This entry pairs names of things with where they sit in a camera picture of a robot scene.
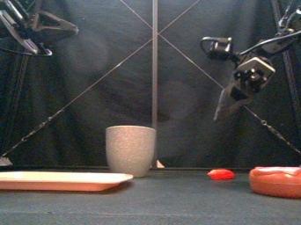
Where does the black cloth backdrop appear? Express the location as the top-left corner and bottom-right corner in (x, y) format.
(0, 0), (301, 171)

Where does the red round bowl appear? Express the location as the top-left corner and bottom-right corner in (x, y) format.
(248, 166), (301, 200)

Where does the pink rectangular plate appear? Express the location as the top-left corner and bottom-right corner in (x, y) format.
(0, 171), (134, 192)

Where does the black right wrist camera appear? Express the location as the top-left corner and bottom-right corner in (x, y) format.
(199, 36), (235, 62)

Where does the vertical metal frame pole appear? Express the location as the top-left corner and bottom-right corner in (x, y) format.
(150, 0), (161, 170)

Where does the white corner cable bracket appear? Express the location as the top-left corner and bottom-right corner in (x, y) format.
(0, 156), (13, 167)

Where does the red toy chile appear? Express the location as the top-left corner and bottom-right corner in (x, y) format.
(206, 168), (237, 181)

